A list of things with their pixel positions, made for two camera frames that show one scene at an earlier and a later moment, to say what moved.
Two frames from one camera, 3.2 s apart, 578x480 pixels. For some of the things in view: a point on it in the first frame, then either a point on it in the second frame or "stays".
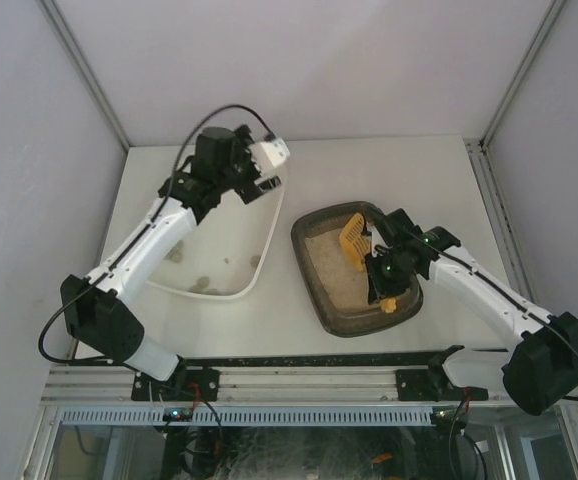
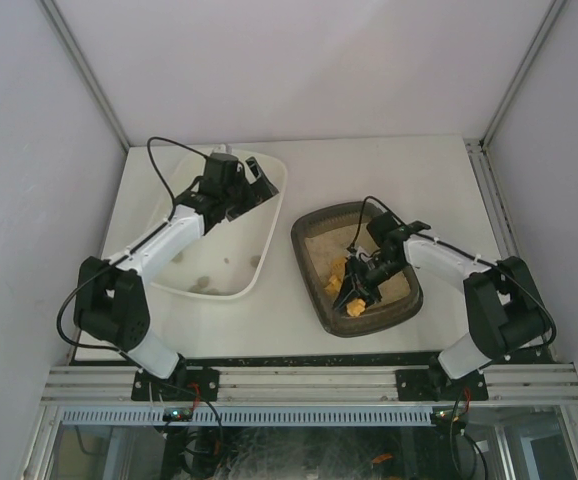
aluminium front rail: x=95 y=384 stays
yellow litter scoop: x=357 y=242 -> x=355 y=306
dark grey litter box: x=337 y=290 stays
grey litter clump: x=175 y=256 stays
